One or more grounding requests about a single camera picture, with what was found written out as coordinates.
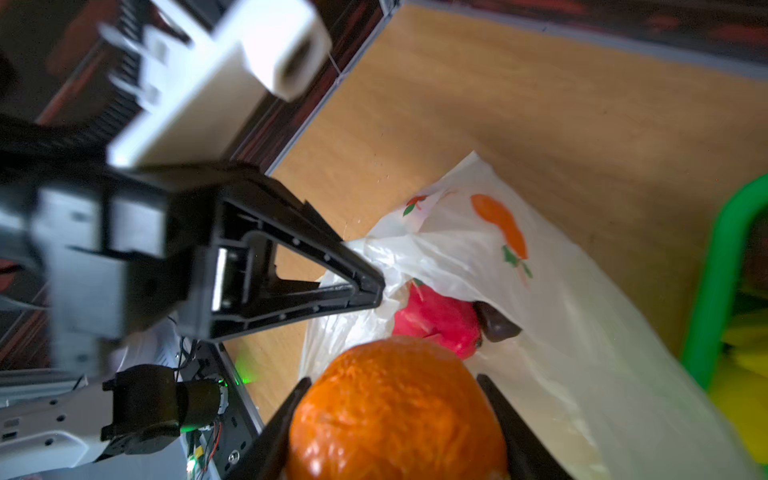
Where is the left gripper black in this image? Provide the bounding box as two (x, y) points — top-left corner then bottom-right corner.
(1, 161), (260, 372)

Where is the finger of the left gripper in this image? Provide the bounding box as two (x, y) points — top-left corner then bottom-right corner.
(222, 175), (385, 294)
(209, 279), (384, 341)

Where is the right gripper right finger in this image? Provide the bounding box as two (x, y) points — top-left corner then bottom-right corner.
(476, 374), (573, 480)

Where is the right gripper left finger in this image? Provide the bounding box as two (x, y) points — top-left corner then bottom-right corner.
(224, 377), (312, 480)

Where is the white plastic bag orange print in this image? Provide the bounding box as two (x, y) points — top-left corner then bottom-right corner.
(299, 154), (763, 479)

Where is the small orange fruit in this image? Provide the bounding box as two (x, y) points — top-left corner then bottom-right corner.
(285, 336), (509, 479)

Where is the pink dragon fruit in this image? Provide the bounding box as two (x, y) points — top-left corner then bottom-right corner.
(392, 280), (482, 360)

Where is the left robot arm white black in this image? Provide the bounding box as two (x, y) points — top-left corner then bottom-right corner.
(1, 160), (385, 479)

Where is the dark purple fruit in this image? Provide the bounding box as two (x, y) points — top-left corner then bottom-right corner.
(473, 301), (522, 343)

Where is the yellow banana bunch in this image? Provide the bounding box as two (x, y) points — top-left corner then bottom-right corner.
(709, 291), (767, 465)

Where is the green plastic basket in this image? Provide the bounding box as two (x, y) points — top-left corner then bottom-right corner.
(680, 176), (767, 390)

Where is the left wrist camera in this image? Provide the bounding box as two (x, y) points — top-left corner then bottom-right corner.
(99, 1), (332, 170)

